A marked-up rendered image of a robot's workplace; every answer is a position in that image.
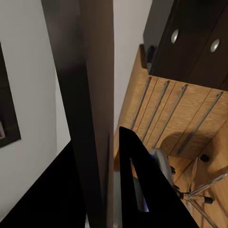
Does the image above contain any keyboard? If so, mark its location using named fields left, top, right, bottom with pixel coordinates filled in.
left=41, top=0, right=114, bottom=228

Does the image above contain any mouse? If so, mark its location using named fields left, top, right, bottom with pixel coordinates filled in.
left=145, top=46, right=154, bottom=63

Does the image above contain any folder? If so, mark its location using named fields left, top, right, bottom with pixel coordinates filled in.
left=145, top=155, right=156, bottom=212

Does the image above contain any swivel chair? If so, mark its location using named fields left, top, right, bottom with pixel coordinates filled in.
left=85, top=148, right=228, bottom=228

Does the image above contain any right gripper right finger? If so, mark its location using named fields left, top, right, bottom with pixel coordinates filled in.
left=118, top=126, right=199, bottom=228

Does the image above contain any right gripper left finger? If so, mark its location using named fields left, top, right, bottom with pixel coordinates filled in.
left=0, top=141, right=87, bottom=228

